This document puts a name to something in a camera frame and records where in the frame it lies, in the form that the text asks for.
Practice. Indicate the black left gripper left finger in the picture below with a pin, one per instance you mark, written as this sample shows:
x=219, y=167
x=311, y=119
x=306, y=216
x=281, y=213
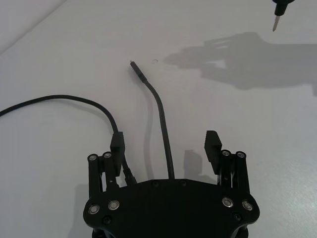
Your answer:
x=116, y=143

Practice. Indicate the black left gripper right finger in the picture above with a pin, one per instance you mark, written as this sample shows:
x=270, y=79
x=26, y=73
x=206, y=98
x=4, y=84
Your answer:
x=212, y=151

